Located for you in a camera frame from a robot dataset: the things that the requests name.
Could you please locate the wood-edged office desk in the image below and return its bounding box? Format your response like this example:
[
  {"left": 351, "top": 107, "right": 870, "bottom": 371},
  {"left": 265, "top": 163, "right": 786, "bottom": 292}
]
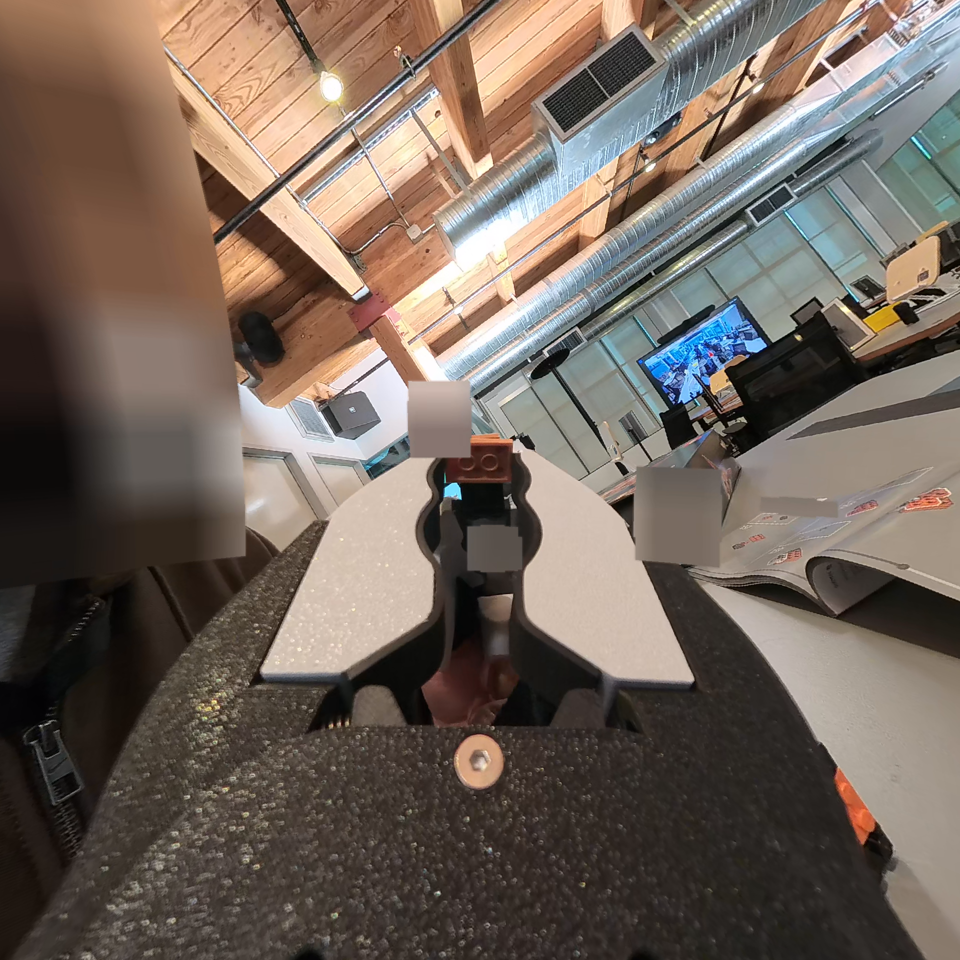
[{"left": 847, "top": 300, "right": 960, "bottom": 365}]

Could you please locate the reddish brown toy plate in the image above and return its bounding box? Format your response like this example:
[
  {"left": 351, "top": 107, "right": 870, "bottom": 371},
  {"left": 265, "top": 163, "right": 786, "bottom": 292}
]
[{"left": 447, "top": 448, "right": 519, "bottom": 483}]

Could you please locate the light wooden board stand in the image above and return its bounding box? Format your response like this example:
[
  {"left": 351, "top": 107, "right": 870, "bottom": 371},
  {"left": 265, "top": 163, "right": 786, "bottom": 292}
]
[{"left": 885, "top": 221, "right": 950, "bottom": 301}]

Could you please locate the large wall monitor screen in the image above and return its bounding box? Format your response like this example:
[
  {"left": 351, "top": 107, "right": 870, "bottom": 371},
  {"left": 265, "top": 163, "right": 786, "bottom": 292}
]
[{"left": 637, "top": 296, "right": 772, "bottom": 410}]

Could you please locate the brown zip hoodie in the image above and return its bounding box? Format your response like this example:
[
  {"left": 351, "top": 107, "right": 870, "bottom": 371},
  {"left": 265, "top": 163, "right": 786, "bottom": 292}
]
[{"left": 0, "top": 525, "right": 331, "bottom": 960}]

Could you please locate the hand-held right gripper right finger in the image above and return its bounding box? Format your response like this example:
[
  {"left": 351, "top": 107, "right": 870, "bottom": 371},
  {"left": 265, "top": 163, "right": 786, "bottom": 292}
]
[{"left": 495, "top": 450, "right": 696, "bottom": 727}]

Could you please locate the dark printed toy set box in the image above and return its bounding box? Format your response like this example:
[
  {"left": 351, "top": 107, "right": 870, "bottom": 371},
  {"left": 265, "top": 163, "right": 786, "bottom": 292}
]
[{"left": 596, "top": 429, "right": 744, "bottom": 526}]

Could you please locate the white vent grille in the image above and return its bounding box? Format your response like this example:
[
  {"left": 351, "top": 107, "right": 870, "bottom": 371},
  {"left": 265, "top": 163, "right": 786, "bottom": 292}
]
[{"left": 746, "top": 183, "right": 796, "bottom": 226}]

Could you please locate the grey desk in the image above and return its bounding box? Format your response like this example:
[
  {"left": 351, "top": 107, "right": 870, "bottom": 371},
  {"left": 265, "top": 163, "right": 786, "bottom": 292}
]
[{"left": 596, "top": 366, "right": 960, "bottom": 960}]

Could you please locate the metal vent box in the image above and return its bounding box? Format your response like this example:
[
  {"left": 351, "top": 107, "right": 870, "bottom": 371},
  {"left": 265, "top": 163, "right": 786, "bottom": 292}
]
[{"left": 531, "top": 24, "right": 680, "bottom": 189}]

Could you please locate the black speaker box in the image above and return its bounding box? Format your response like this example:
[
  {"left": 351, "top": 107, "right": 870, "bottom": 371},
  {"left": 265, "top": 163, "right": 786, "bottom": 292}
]
[{"left": 318, "top": 390, "right": 380, "bottom": 440}]

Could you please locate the black ceiling pipe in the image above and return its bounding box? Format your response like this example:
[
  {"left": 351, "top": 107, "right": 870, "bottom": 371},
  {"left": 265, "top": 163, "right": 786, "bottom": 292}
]
[{"left": 213, "top": 0, "right": 496, "bottom": 243}]

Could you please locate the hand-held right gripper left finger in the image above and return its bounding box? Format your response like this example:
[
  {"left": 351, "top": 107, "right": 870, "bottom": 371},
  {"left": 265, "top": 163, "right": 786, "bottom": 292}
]
[{"left": 261, "top": 457, "right": 445, "bottom": 725}]

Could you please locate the black floor lamp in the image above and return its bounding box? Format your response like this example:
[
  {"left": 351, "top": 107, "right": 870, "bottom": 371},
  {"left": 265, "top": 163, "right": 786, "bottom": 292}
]
[{"left": 527, "top": 351, "right": 597, "bottom": 481}]

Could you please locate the black round speaker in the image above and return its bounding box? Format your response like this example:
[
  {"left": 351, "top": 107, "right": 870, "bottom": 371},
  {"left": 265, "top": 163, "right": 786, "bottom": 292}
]
[{"left": 236, "top": 311, "right": 288, "bottom": 387}]

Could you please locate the grey instruction booklet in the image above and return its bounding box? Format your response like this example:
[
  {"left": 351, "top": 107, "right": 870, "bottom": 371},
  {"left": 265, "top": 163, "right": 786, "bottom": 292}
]
[{"left": 686, "top": 465, "right": 960, "bottom": 620}]

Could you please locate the silver air duct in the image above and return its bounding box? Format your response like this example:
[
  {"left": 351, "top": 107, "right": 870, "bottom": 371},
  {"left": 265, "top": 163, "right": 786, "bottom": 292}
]
[
  {"left": 433, "top": 0, "right": 871, "bottom": 264},
  {"left": 435, "top": 105, "right": 886, "bottom": 384}
]

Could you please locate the black office chair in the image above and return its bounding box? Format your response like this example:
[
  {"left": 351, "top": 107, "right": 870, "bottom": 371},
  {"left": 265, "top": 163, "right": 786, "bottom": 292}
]
[
  {"left": 662, "top": 408, "right": 710, "bottom": 451},
  {"left": 723, "top": 315, "right": 864, "bottom": 444}
]

